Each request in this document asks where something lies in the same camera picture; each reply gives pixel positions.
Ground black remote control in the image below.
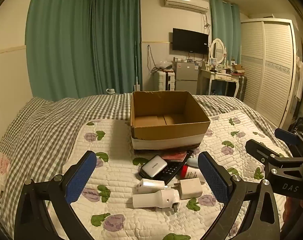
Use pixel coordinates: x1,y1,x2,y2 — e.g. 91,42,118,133
162,151,194,185

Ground wide teal curtain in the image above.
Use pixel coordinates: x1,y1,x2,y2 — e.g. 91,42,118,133
25,0,94,101

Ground white louvered wardrobe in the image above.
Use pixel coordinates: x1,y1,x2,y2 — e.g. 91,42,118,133
240,19,303,129

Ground white cylindrical charger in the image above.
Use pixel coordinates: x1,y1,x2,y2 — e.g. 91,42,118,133
132,189,180,213

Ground teal corner curtain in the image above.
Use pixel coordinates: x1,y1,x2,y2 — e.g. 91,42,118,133
92,0,142,95

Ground clear plastic bag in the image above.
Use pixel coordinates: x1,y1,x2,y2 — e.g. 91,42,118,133
158,60,175,71

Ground white air conditioner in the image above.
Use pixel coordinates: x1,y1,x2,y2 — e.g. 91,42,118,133
163,0,209,14

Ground air conditioner cables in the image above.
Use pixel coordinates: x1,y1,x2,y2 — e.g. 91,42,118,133
203,12,212,34

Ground white suitcase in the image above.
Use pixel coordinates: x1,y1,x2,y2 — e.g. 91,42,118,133
153,70,176,92

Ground small white charger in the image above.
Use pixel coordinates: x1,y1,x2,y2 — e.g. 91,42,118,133
137,178,168,193

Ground dark floral cloth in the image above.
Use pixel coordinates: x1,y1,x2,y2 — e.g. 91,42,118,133
289,117,303,136

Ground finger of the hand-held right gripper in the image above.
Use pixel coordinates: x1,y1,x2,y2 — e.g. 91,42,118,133
245,139,303,173
274,127,303,157

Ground narrow teal curtain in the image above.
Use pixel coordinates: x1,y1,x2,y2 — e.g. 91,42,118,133
208,0,242,65

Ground small grey fridge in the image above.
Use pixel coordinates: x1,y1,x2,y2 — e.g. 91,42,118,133
175,61,199,92

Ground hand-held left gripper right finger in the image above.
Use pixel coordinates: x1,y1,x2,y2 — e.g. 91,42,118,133
198,151,285,240

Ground black wall television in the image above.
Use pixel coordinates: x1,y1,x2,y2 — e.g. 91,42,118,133
172,28,209,55

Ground white dressing table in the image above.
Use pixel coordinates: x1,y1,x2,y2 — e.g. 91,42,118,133
197,67,244,98

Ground cardboard box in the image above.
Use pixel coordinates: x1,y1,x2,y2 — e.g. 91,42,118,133
130,91,211,154

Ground hanging wall cable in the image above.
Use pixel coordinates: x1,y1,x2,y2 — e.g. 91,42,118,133
147,44,158,74

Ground checked bed sheet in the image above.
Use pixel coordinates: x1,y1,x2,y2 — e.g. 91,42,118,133
0,93,292,240

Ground dark suitcase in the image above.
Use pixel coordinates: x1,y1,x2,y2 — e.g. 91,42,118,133
235,75,248,100

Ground quilted floral mat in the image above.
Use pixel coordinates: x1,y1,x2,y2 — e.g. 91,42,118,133
63,109,293,240

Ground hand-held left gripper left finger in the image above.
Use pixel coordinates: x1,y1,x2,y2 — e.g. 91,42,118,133
14,151,97,240

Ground white cube charger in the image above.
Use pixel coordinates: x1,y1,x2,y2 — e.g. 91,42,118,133
173,178,203,200

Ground white hanging garment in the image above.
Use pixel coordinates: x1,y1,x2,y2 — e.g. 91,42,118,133
294,52,303,102

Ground white bottle with red label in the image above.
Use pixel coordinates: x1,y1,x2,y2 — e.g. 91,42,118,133
179,157,204,180

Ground grey power bank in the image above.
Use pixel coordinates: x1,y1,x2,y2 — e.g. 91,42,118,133
139,155,168,181

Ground oval white mirror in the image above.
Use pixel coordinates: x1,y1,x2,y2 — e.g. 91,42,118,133
208,38,228,66

